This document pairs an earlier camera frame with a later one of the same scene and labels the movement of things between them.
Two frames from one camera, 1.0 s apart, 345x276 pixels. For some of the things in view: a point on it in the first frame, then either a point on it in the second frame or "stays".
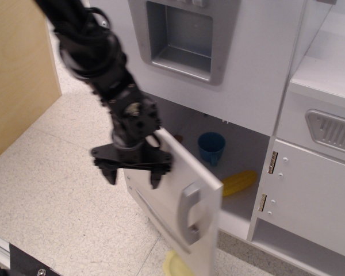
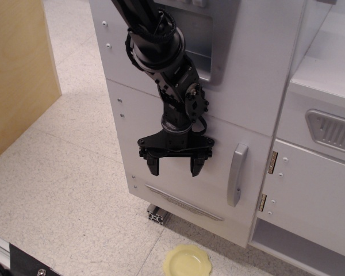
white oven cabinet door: [313, 195] stays
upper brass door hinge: [272, 163] stays
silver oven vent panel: [332, 131] stays
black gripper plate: [144, 157] to [165, 144]
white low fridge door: [186, 206] to [137, 112]
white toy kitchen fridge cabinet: [218, 71] stays
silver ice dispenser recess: [191, 38] stays
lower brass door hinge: [263, 199] stays
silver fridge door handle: [189, 234] to [234, 188]
